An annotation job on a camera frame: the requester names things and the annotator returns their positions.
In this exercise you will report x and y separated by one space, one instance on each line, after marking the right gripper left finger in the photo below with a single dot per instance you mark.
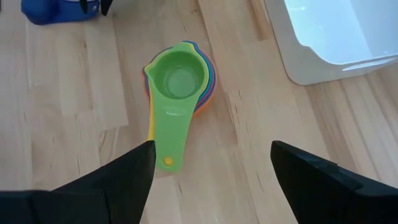
118 193

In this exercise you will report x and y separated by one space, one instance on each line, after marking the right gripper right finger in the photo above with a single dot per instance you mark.
317 193

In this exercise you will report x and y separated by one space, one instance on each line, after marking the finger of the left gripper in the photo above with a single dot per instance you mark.
105 6
84 6

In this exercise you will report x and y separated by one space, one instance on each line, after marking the dark blue measuring cup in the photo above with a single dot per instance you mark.
46 11

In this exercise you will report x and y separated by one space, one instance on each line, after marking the green measuring cup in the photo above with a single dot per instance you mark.
174 124

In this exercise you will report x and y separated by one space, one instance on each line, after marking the light blue measuring cup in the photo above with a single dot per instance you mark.
211 77

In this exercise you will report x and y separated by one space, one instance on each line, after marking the white plastic basket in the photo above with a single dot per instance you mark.
311 68

